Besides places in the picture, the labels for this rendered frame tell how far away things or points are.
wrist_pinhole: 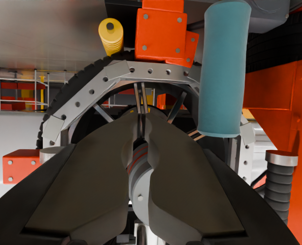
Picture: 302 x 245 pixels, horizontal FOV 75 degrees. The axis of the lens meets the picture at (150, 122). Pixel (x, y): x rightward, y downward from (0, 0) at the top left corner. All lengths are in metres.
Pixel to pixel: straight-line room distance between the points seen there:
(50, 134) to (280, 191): 0.47
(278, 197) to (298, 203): 0.41
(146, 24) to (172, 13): 0.07
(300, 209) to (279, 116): 0.31
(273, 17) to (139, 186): 0.65
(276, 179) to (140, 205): 0.23
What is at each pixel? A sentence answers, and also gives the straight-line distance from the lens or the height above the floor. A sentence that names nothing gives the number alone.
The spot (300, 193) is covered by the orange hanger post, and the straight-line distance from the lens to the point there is 0.78.
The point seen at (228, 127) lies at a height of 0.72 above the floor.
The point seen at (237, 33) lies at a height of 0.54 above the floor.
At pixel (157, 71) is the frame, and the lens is 0.50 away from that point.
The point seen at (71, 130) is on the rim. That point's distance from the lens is 0.59.
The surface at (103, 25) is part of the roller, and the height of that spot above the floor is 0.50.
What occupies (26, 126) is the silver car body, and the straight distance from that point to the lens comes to 1.04.
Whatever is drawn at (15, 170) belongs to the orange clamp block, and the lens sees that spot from 0.57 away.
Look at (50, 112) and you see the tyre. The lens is 0.60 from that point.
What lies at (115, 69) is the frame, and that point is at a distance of 0.49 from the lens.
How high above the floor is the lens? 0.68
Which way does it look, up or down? 5 degrees up
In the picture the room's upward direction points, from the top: 177 degrees counter-clockwise
